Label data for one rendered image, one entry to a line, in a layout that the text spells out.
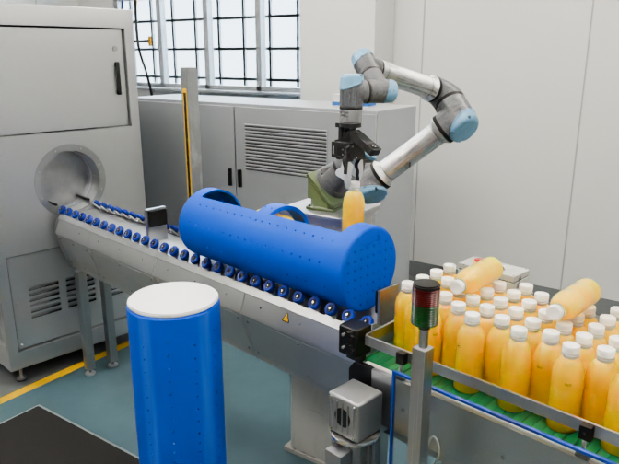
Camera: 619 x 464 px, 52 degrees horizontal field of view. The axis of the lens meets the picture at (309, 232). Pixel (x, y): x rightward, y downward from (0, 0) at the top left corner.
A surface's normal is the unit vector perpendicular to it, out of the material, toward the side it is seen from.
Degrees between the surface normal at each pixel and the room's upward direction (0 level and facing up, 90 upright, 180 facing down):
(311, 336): 71
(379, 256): 90
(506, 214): 90
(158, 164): 90
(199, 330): 90
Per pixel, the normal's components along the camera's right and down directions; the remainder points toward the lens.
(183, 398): 0.29, 0.26
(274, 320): -0.66, -0.14
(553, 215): -0.58, 0.22
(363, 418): 0.71, 0.19
